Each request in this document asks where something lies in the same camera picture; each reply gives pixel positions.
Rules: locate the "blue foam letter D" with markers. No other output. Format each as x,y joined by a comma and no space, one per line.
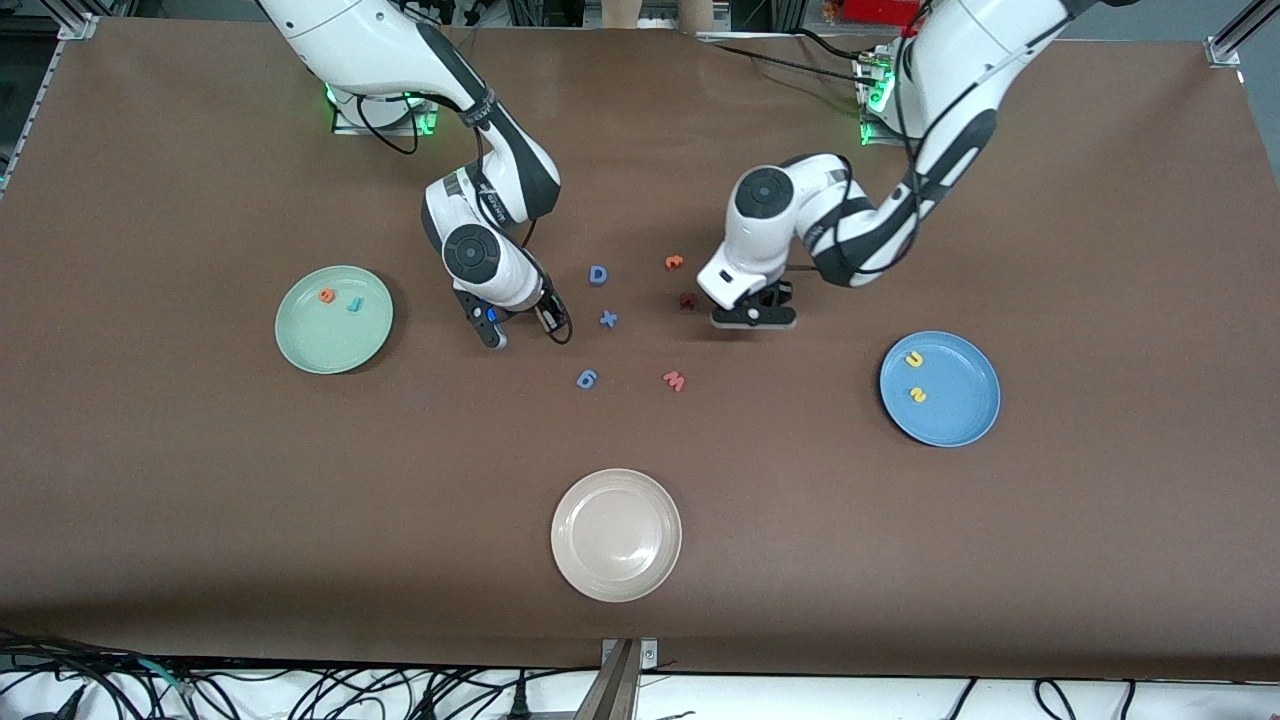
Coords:
594,274

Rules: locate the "bare skin person leg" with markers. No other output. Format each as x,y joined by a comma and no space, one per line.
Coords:
624,12
697,12

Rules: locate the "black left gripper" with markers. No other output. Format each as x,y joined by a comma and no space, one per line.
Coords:
767,298

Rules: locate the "pale green plate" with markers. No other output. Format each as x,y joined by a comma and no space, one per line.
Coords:
320,340

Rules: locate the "red box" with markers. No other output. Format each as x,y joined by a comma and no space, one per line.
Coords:
880,10

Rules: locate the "blue plate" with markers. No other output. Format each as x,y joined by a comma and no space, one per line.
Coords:
955,415

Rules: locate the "black power plug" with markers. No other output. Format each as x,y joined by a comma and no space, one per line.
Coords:
520,705

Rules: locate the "aluminium frame corner profile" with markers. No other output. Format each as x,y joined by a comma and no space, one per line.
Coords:
1225,50
80,25

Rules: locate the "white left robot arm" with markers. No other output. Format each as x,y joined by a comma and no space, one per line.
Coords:
760,220

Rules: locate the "beige plate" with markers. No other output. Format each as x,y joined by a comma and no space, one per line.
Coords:
616,535

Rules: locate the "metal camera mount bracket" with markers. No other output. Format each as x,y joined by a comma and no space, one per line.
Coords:
615,690

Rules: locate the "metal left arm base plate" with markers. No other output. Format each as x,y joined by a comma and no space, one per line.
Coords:
868,135

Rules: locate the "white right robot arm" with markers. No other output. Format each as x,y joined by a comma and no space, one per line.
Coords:
370,40

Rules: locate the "pink foam letter w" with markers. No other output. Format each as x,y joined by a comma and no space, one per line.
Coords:
674,381

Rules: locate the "blue foam number 6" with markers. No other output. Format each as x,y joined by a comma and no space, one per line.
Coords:
587,380

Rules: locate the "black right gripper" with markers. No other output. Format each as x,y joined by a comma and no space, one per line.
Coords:
547,312

